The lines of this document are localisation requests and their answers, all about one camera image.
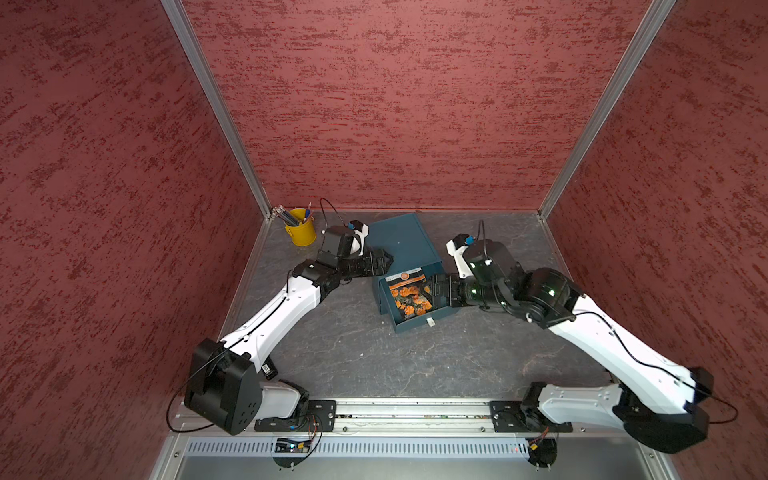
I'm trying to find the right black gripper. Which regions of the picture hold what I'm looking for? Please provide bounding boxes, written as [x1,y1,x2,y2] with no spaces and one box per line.
[419,269,510,304]

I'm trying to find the orange flower seed bag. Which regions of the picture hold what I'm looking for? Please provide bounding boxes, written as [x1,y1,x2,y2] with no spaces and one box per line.
[385,268,435,322]

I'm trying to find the teal drawer cabinet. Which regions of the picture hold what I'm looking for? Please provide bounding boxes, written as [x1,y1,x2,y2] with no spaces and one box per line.
[366,213,445,305]

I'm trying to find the teal top drawer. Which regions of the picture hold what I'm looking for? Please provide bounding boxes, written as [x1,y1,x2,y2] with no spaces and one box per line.
[376,268,458,333]

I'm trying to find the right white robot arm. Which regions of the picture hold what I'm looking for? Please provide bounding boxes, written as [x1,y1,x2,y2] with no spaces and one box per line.
[426,235,714,454]

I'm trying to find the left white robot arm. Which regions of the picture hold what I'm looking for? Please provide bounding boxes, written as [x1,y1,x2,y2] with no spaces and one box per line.
[178,248,394,435]

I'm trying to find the yellow pen cup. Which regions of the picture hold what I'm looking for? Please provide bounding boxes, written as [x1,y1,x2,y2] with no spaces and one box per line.
[285,214,317,247]

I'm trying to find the pens in cup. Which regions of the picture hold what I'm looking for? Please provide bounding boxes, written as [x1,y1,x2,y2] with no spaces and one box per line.
[271,205,311,227]

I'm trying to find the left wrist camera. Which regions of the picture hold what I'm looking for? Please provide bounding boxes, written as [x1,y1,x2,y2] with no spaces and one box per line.
[346,220,369,257]

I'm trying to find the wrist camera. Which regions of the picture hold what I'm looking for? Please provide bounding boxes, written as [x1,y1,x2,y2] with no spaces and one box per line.
[346,220,369,257]
[446,234,474,279]

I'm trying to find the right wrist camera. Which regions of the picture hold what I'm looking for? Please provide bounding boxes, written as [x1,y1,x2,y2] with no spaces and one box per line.
[446,234,474,279]

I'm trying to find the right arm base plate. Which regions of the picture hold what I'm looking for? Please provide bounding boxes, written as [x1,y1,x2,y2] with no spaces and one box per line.
[488,400,573,434]

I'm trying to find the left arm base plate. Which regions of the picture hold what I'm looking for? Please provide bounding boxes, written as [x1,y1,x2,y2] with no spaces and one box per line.
[253,399,337,434]

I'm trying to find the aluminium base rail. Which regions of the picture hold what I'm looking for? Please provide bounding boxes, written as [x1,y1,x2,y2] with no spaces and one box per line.
[150,398,678,479]

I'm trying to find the left corner aluminium post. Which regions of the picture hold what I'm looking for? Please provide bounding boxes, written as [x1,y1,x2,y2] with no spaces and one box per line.
[161,0,272,218]

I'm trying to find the corner aluminium post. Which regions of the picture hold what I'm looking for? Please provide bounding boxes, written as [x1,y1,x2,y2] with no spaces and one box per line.
[538,0,676,222]
[161,0,272,218]

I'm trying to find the right corner aluminium post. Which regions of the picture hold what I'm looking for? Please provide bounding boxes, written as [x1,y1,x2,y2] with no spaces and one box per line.
[538,0,676,222]

